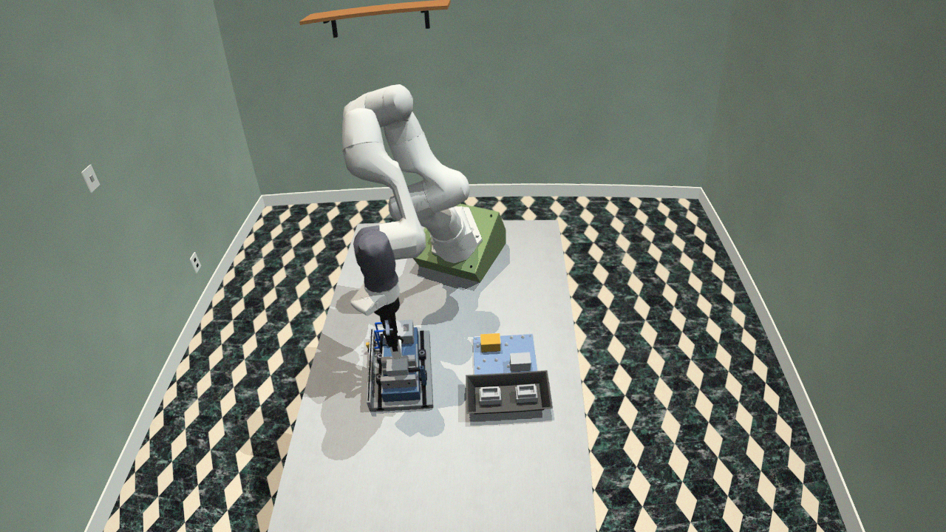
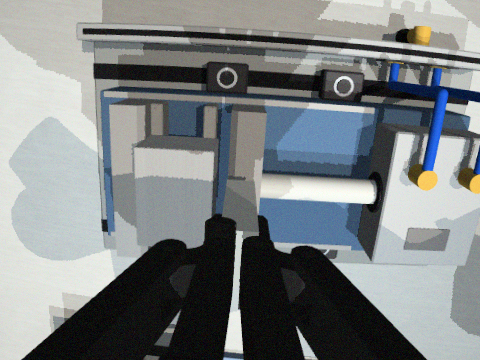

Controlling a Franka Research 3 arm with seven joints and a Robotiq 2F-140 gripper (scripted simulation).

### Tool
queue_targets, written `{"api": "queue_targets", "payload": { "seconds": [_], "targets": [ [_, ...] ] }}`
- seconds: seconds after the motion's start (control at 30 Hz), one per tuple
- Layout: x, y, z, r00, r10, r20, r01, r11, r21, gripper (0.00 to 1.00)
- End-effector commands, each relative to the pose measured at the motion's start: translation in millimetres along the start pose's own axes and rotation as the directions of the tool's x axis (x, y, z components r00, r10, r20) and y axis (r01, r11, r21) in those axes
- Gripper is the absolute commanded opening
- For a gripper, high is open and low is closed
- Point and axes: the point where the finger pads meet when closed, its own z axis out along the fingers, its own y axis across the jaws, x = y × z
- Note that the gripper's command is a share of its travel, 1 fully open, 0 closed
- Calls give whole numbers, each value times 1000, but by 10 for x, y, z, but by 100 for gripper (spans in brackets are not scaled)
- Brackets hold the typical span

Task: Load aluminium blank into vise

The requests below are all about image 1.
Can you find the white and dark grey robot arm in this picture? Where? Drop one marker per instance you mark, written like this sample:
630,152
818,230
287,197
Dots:
454,232

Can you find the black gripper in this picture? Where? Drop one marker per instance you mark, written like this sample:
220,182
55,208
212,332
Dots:
387,317

